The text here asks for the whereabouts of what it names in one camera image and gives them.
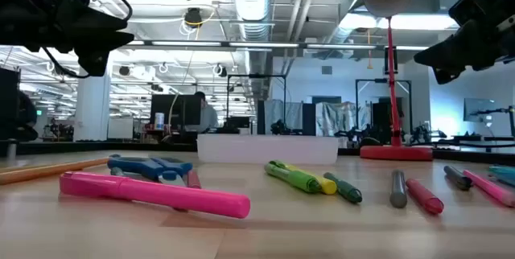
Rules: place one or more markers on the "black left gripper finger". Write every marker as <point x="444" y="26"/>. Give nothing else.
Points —
<point x="94" y="64"/>
<point x="106" y="34"/>

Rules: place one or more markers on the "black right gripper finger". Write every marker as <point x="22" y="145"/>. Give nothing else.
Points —
<point x="444" y="75"/>
<point x="458" y="46"/>

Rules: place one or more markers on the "black pen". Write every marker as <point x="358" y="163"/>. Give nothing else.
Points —
<point x="458" y="178"/>

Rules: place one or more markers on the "teal pen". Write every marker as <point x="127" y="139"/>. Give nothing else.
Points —
<point x="505" y="172"/>

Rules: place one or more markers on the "orange pen with blue cap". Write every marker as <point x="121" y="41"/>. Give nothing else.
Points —
<point x="40" y="172"/>

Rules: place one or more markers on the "slim pink pen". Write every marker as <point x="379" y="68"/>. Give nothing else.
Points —
<point x="491" y="188"/>

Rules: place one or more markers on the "long red crayon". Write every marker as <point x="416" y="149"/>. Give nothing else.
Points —
<point x="424" y="197"/>

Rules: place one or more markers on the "grey marker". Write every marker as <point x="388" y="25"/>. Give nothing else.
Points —
<point x="398" y="190"/>

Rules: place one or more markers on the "fat pink highlighter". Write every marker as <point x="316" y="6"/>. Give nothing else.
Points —
<point x="161" y="194"/>

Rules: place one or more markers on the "dark green marker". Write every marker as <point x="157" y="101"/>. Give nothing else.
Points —
<point x="346" y="190"/>

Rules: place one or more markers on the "small red marker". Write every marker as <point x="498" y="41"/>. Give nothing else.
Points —
<point x="194" y="179"/>

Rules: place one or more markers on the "yellow highlighter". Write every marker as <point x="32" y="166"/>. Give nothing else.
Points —
<point x="326" y="186"/>

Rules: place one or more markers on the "green highlighter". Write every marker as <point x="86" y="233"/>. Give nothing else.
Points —
<point x="293" y="178"/>

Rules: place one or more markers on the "black background robot arm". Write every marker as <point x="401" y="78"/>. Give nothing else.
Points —
<point x="279" y="127"/>
<point x="422" y="134"/>

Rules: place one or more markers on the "translucent plastic supply box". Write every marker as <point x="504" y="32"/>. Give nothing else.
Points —
<point x="265" y="150"/>

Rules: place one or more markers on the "white pillar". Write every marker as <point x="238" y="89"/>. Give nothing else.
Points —
<point x="92" y="106"/>

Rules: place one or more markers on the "black hanging panel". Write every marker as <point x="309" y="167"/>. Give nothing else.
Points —
<point x="386" y="62"/>

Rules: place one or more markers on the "white cabinet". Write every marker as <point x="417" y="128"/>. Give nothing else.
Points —
<point x="120" y="128"/>

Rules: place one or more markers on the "black boom stand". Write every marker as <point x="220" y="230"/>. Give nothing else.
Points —
<point x="512" y="124"/>

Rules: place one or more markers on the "person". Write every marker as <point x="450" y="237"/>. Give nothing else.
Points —
<point x="27" y="118"/>
<point x="208" y="118"/>

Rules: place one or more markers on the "white wipes canister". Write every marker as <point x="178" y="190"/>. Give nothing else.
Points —
<point x="159" y="122"/>

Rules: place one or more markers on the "black computer monitor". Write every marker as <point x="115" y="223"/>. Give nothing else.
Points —
<point x="9" y="102"/>
<point x="183" y="106"/>

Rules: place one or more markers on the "red desk lamp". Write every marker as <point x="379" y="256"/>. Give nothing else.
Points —
<point x="396" y="153"/>

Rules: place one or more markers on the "silver tarp cover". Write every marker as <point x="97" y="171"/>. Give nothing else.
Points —
<point x="342" y="118"/>

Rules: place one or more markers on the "long ceiling light strip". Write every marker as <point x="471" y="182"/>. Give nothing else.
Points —
<point x="261" y="44"/>

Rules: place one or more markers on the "small black monitor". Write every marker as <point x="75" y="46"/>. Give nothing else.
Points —
<point x="239" y="122"/>

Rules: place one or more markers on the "grey plastic curtain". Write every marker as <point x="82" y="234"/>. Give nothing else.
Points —
<point x="287" y="112"/>

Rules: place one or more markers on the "wall-mounted screen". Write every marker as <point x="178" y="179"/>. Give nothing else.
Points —
<point x="479" y="108"/>

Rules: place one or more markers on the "black metal frame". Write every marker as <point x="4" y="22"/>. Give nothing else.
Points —
<point x="378" y="80"/>
<point x="257" y="76"/>

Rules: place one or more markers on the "black aluminium table frame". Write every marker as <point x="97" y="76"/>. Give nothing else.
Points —
<point x="120" y="146"/>

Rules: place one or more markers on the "wall vent grille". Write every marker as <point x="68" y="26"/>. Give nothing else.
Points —
<point x="326" y="70"/>

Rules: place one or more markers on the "silver metal post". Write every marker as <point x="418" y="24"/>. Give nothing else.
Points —
<point x="11" y="150"/>

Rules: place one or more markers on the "silver ventilation duct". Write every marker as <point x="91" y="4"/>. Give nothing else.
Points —
<point x="251" y="1"/>

